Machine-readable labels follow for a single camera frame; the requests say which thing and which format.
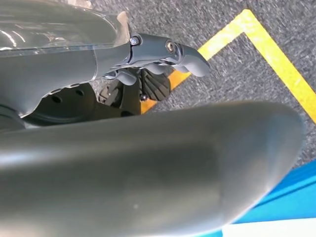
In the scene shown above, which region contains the yellow floor tape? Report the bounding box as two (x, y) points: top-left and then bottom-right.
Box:
(140, 9), (316, 124)

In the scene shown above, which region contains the blue metal shelf rack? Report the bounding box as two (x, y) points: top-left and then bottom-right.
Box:
(195, 160), (316, 237)

